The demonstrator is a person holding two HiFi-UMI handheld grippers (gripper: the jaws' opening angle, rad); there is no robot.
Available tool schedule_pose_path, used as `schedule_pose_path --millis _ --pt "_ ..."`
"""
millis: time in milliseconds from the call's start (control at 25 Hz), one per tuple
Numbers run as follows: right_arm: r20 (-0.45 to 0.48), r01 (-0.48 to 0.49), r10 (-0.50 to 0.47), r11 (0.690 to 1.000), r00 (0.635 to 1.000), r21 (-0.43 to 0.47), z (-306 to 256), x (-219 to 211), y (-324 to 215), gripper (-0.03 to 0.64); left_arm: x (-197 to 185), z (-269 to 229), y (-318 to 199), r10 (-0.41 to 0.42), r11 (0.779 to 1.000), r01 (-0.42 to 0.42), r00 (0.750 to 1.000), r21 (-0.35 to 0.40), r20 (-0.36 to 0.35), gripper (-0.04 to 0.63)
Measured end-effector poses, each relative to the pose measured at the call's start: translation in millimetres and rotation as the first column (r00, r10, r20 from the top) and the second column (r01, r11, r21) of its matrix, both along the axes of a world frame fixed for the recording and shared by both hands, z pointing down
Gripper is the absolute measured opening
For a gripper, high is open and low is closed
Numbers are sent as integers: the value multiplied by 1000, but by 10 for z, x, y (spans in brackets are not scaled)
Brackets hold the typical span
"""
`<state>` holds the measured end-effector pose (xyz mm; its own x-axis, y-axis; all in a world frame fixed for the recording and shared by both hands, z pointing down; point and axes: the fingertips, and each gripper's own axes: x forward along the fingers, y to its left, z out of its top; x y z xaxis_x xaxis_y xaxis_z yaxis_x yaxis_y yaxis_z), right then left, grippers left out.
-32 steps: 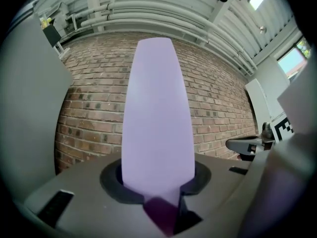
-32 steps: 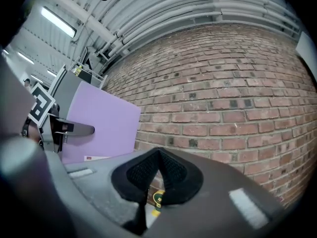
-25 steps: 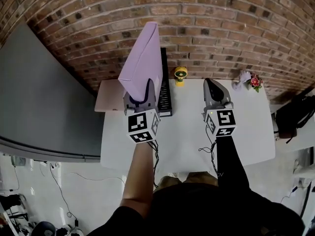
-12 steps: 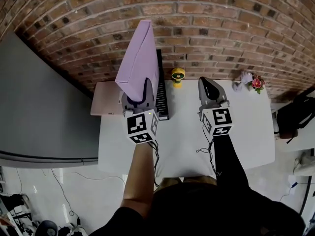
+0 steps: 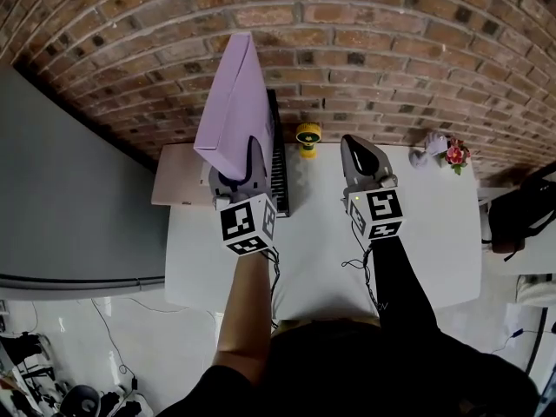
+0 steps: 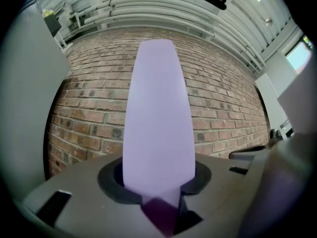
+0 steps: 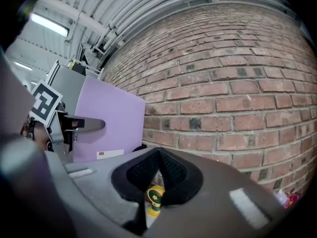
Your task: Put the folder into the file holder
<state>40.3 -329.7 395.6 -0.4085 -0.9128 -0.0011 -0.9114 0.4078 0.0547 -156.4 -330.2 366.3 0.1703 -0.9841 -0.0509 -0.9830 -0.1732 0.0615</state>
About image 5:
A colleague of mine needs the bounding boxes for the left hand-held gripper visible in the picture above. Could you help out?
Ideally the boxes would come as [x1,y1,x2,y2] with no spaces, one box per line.
[208,136,279,259]

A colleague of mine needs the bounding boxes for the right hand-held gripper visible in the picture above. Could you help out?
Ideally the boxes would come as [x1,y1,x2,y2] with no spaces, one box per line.
[340,135,408,242]

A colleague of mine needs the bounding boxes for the black mesh file rack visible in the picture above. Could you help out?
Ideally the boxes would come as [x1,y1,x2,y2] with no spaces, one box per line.
[265,88,292,219]

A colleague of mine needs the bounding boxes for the lilac folder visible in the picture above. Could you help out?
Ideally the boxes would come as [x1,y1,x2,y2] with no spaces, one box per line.
[193,32,276,182]

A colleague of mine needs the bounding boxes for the person's right forearm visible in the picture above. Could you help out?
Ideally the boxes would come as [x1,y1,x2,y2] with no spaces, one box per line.
[370,235,443,334]

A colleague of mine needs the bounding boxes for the person's left forearm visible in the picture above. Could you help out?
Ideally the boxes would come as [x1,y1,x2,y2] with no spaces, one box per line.
[214,251,280,387]

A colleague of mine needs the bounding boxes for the yellow small desk fan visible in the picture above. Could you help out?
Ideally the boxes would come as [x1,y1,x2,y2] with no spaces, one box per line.
[295,122,322,161]

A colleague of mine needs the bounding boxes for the pink top side cabinet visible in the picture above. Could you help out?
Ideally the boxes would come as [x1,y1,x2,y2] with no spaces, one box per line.
[150,142,228,209]

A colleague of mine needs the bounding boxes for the pink flower pot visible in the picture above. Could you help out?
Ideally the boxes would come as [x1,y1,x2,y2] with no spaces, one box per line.
[439,136,472,177]

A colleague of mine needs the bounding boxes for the person's khaki trousers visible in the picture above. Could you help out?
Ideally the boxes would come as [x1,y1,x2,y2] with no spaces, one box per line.
[270,316,380,334]

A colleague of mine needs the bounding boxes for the chair with brown seat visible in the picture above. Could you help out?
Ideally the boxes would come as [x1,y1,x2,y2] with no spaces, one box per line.
[477,187,527,256]

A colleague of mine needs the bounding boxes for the black backpack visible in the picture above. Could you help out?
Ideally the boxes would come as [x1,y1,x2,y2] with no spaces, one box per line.
[487,169,556,262]

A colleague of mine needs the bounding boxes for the grey refrigerator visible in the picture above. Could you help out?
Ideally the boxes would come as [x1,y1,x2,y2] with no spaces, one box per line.
[0,64,169,302]

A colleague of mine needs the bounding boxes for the person's black shirt torso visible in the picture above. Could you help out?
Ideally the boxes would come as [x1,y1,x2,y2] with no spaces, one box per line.
[155,317,540,417]

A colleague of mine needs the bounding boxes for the left hand-held gripper black cable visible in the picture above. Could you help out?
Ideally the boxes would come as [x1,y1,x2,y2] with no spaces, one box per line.
[259,247,283,330]

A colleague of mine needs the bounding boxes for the hand-held gripper black cable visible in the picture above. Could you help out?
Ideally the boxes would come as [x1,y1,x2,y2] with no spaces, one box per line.
[259,247,283,330]
[340,242,386,313]

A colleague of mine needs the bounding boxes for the right hand-held gripper black cable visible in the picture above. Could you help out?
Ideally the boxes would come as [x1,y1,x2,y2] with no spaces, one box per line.
[340,242,386,313]

